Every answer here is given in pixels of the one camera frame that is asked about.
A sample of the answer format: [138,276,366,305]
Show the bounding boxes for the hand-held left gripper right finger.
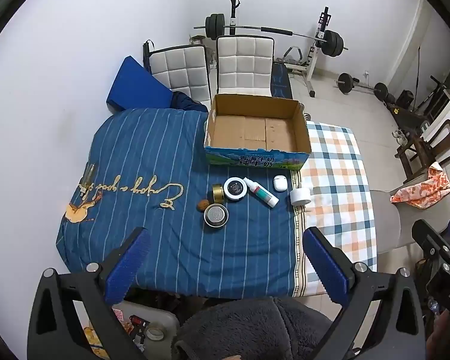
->
[302,227,426,360]

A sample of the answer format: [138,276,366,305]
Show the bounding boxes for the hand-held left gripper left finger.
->
[27,227,152,360]

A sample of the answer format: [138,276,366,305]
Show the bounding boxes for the short barbell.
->
[335,72,389,100]

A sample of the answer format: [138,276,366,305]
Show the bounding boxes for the white quilted chair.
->
[214,35,276,98]
[142,39,212,106]

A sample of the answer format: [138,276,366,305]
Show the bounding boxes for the black weight plates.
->
[387,90,415,110]

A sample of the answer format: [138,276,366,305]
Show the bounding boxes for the barbell with black plates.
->
[193,13,349,59]

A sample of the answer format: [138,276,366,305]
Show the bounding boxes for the orange patterned cloth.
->
[390,161,450,209]

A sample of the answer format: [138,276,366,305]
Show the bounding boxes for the white jar with black lid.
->
[223,177,249,202]

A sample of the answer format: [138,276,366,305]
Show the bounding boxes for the plaid bed sheet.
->
[290,120,379,299]

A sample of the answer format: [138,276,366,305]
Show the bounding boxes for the dark wooden chair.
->
[394,119,450,181]

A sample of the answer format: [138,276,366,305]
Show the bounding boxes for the grey plastic bin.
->
[82,300,181,360]

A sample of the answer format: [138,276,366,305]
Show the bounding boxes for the person's right hand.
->
[425,309,450,360]

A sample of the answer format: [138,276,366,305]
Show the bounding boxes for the round metal tin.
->
[203,203,230,229]

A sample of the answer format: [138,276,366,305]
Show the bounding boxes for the black equipment stands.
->
[414,45,450,121]

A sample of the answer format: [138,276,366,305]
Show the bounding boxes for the white spray bottle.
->
[244,178,280,209]

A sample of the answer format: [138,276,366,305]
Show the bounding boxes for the white weight bench rack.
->
[227,0,332,99]

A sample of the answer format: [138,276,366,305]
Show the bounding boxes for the dark blue cloth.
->
[170,91,209,113]

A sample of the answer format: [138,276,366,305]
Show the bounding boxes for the blue foam cushion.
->
[106,56,173,113]

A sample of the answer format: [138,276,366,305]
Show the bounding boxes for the cardboard box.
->
[203,94,311,169]

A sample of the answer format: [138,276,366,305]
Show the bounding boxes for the tape roll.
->
[144,322,166,341]

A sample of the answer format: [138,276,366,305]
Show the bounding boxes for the grey fleece clothing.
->
[172,296,334,360]

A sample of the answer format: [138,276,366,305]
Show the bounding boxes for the white cylindrical jar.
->
[289,185,313,207]

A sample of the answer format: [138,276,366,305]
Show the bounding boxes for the blue striped duvet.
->
[56,107,304,301]

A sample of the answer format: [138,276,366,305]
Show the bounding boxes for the grey upholstered chair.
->
[369,185,450,264]

